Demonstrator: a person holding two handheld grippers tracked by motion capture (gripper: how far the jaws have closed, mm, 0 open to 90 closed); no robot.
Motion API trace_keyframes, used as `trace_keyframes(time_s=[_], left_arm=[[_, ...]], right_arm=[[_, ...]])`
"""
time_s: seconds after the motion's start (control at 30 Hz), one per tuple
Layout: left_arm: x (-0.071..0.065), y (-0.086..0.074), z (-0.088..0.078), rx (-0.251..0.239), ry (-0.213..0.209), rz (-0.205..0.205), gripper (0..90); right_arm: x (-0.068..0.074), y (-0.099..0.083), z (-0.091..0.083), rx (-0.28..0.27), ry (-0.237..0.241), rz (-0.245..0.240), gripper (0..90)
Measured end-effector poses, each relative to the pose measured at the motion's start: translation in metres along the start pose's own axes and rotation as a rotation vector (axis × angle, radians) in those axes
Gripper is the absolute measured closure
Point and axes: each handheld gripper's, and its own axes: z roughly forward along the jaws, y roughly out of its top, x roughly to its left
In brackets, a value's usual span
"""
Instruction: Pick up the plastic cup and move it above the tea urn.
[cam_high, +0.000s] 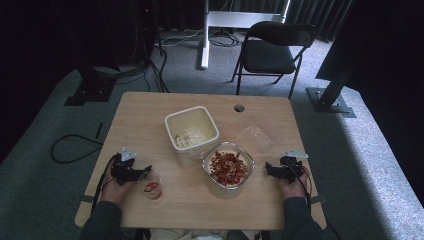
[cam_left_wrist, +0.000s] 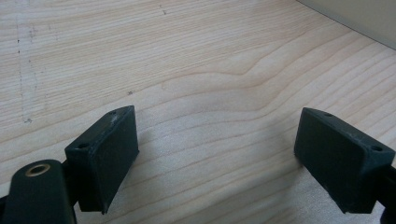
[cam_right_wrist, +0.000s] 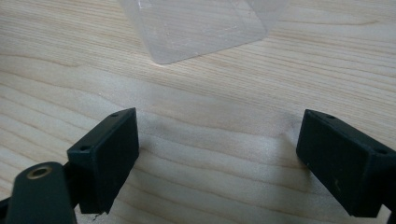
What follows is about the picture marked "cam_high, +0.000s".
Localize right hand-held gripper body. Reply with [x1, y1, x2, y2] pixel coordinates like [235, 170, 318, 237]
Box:
[278, 149, 310, 184]

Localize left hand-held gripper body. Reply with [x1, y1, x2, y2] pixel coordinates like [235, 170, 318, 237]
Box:
[110, 146, 145, 186]

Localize clear plastic cup red label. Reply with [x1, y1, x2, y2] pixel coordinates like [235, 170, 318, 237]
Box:
[136, 169, 164, 201]

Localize pile of chopped red chili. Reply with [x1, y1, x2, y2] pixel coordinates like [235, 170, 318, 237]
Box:
[208, 150, 251, 187]

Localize glass bowl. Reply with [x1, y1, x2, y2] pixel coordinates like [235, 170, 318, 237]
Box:
[201, 140, 257, 200]

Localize person's left hand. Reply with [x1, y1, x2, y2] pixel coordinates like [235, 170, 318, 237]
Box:
[100, 159, 135, 203]

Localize person's right hand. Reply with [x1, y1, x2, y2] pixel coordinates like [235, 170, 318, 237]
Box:
[277, 165, 313, 200]

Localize clear plastic bag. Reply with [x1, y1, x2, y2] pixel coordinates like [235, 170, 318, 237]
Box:
[238, 122, 275, 155]

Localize cream square container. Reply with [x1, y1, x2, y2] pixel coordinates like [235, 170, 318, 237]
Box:
[164, 105, 221, 170]

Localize black metal stand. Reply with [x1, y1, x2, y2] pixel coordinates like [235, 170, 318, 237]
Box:
[305, 0, 368, 119]
[64, 0, 122, 107]

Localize black folding chair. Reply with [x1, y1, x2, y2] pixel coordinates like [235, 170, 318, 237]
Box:
[230, 20, 318, 100]

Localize right hand-held gripper cable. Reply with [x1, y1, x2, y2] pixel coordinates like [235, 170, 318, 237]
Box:
[289, 164, 314, 207]

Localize hand-held gripper cable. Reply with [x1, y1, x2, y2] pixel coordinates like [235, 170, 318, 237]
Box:
[90, 153, 120, 214]
[289, 164, 314, 207]

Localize left hand-held gripper cable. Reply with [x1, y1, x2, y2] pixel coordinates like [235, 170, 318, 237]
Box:
[90, 153, 120, 214]

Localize black looped floor cable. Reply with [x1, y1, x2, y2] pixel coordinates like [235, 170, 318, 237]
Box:
[50, 133, 105, 165]

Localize bundle of black floor cables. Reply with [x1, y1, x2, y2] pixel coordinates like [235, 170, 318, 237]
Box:
[92, 43, 172, 94]

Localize white floor cables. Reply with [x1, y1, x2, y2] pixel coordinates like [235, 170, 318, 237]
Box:
[154, 27, 242, 48]

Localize white desk frame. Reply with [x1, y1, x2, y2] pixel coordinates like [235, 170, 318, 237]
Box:
[199, 0, 292, 71]

